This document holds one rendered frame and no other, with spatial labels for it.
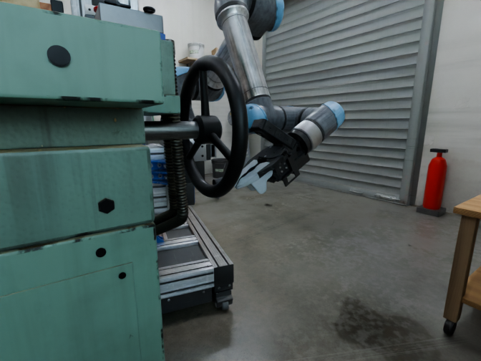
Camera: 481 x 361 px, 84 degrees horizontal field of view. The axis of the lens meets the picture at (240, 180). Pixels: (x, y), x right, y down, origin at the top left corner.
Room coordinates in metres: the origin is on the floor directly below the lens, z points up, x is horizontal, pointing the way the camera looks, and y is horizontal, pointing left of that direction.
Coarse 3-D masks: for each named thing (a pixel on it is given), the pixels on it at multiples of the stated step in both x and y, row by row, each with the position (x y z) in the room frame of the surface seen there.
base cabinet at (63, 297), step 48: (96, 240) 0.26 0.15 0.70; (144, 240) 0.29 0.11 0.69; (0, 288) 0.22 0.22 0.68; (48, 288) 0.23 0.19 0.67; (96, 288) 0.25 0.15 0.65; (144, 288) 0.28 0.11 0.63; (0, 336) 0.21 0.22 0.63; (48, 336) 0.23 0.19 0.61; (96, 336) 0.25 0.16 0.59; (144, 336) 0.28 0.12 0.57
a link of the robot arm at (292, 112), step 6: (288, 108) 0.76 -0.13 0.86; (294, 108) 0.78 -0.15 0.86; (300, 108) 0.77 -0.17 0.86; (306, 108) 0.75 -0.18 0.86; (288, 114) 0.74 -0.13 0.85; (294, 114) 0.76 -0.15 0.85; (300, 114) 0.75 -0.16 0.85; (288, 120) 0.74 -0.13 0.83; (294, 120) 0.75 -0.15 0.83; (300, 120) 0.75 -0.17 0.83; (288, 126) 0.75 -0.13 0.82; (294, 126) 0.76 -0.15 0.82; (288, 132) 0.77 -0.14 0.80
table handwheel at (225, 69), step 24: (192, 72) 0.60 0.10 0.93; (216, 72) 0.50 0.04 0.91; (240, 96) 0.46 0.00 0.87; (216, 120) 0.56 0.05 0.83; (240, 120) 0.45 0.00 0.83; (216, 144) 0.52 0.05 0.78; (240, 144) 0.45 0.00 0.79; (192, 168) 0.63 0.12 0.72; (240, 168) 0.47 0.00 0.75; (216, 192) 0.51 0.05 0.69
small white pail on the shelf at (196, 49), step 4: (188, 44) 4.02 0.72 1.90; (192, 44) 3.97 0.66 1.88; (196, 44) 3.97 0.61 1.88; (200, 44) 3.98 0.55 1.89; (192, 48) 3.98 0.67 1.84; (196, 48) 3.97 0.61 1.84; (200, 48) 4.00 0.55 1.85; (192, 52) 3.98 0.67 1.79; (196, 52) 3.97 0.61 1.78; (200, 52) 4.00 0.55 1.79; (192, 56) 3.98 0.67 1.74; (196, 56) 3.97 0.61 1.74; (200, 56) 4.00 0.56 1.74
